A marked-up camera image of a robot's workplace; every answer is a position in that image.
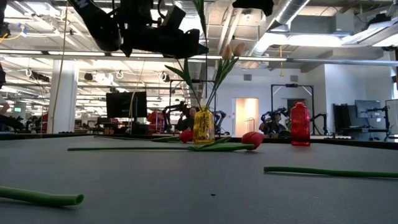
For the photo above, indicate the white square pillar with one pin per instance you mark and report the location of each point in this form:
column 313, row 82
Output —
column 63, row 102

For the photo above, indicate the grey table mat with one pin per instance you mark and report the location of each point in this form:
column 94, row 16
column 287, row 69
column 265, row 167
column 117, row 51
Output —
column 199, row 202

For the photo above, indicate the red glass vase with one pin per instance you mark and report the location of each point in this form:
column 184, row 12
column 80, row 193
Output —
column 300, row 124

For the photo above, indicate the red artificial tulip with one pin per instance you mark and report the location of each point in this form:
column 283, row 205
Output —
column 326, row 171
column 40, row 197
column 186, row 137
column 253, row 139

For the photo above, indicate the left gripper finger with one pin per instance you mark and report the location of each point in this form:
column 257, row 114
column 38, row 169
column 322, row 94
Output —
column 186, row 43

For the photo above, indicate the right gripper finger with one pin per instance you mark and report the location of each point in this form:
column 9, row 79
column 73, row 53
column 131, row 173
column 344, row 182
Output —
column 255, row 4

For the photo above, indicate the black hanging monitor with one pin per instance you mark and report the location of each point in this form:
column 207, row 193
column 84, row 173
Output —
column 124, row 104

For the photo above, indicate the grey desk monitor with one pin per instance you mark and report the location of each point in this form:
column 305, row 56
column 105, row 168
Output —
column 392, row 112

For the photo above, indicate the black desk monitor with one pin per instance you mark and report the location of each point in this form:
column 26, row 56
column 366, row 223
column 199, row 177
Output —
column 367, row 108

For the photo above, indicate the yellow glass vase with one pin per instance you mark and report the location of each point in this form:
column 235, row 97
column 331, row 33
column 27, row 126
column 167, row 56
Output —
column 203, row 127

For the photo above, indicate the black background robot arm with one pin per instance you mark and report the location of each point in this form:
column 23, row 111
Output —
column 280, row 111

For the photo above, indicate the person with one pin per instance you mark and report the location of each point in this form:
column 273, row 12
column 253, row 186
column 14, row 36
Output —
column 273, row 126
column 189, row 119

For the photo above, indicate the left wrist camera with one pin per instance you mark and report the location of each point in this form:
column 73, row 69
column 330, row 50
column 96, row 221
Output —
column 174, row 18

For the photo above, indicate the black metal rig frame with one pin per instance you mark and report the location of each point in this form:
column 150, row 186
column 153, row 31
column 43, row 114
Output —
column 292, row 85
column 192, row 81

